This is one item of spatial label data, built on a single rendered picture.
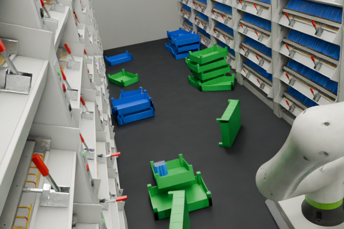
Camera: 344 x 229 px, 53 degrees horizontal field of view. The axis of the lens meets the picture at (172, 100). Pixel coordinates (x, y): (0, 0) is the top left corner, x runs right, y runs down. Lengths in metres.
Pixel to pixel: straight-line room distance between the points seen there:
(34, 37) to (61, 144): 0.21
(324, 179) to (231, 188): 0.84
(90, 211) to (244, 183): 1.31
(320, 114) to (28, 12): 0.60
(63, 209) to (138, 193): 1.47
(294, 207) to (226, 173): 0.76
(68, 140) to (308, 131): 0.49
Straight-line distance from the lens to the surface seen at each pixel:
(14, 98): 0.47
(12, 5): 0.64
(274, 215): 1.41
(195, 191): 1.96
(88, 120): 1.26
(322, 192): 1.25
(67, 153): 0.71
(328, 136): 0.78
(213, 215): 1.82
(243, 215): 1.81
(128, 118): 2.77
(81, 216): 0.81
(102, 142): 1.50
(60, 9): 1.17
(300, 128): 0.79
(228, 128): 2.21
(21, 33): 0.64
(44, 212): 0.56
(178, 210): 1.57
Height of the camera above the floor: 1.25
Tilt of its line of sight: 24 degrees down
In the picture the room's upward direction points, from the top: 9 degrees counter-clockwise
